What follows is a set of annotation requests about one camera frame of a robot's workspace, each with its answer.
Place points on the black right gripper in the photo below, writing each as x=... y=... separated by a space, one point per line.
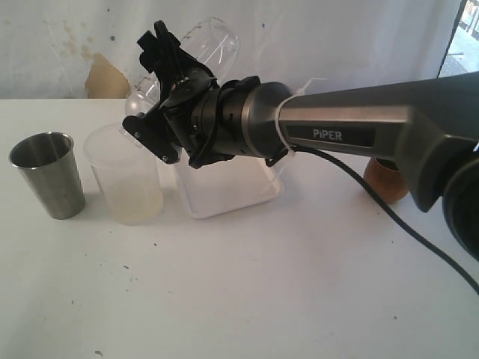
x=184 y=87

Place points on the stainless steel cup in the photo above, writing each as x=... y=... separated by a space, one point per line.
x=47 y=163

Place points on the brown wooden cup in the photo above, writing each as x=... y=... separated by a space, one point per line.
x=385 y=179

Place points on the clear dome shaker lid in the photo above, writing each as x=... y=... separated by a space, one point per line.
x=144 y=94

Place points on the clear plastic shaker body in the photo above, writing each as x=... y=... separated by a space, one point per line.
x=212 y=43

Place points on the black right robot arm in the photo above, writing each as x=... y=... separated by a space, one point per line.
x=427 y=128

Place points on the translucent plastic measuring cup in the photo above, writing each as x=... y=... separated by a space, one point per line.
x=126 y=173

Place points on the white rectangular tray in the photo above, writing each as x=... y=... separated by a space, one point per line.
x=226 y=186

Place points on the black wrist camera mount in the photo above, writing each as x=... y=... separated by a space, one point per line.
x=153 y=132

